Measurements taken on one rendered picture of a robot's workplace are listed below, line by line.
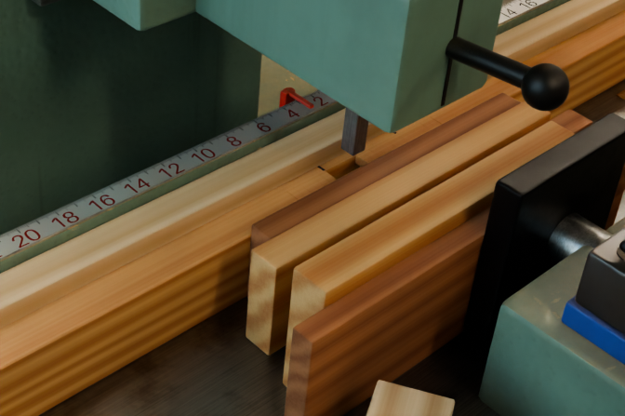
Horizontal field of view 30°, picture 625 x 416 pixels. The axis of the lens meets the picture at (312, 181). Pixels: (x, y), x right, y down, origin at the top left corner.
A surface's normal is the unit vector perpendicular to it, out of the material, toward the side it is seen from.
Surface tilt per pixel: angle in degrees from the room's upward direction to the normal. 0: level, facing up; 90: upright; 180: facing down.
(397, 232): 0
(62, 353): 90
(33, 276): 0
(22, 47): 90
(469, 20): 90
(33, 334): 0
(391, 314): 90
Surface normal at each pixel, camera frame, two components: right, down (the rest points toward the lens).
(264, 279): -0.72, 0.37
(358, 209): 0.08, -0.79
